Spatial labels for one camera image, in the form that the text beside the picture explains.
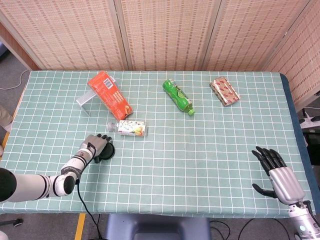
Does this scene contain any white floor cable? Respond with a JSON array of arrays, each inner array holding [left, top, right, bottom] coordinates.
[[0, 69, 30, 90]]

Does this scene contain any blue table edge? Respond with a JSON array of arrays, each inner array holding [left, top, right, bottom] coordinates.
[[279, 72, 317, 214]]

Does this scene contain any gold foil snack pack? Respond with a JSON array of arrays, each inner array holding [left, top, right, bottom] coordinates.
[[209, 76, 241, 108]]

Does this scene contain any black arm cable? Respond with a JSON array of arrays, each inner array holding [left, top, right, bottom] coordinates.
[[74, 174, 104, 240]]

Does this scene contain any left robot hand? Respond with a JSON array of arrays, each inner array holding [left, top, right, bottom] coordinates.
[[81, 133, 114, 164]]

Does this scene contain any yellow floor tape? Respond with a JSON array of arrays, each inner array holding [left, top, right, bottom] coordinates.
[[74, 213, 87, 240]]

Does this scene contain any woven folding screen panel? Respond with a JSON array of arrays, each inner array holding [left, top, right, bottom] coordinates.
[[114, 0, 222, 72], [0, 0, 126, 71], [262, 0, 320, 106], [199, 0, 297, 72]]

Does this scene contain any green checked tablecloth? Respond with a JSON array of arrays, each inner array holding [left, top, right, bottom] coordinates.
[[0, 69, 313, 216]]

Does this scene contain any orange snack box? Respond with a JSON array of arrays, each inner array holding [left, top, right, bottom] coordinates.
[[87, 71, 134, 121]]

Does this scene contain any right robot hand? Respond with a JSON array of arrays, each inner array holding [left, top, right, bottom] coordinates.
[[251, 146, 307, 206]]

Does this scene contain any green plastic bottle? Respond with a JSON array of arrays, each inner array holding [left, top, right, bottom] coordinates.
[[162, 78, 196, 117]]

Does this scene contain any black box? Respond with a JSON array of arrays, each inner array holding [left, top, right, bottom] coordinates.
[[305, 132, 320, 166]]

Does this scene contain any black floor cable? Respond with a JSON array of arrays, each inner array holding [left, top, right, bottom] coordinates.
[[208, 219, 253, 240]]

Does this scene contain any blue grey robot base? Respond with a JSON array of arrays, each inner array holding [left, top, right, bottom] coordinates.
[[106, 213, 211, 240]]

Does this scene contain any black lid with dice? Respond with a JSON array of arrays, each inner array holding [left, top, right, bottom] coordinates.
[[95, 141, 116, 162]]

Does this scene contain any clear bottle with fruit label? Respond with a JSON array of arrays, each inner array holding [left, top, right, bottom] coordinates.
[[107, 119, 149, 138]]

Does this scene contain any black round object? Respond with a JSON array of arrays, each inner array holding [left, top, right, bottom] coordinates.
[[98, 142, 113, 160]]

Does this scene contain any grey metal stand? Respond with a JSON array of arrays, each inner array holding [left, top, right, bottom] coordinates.
[[76, 89, 98, 117]]

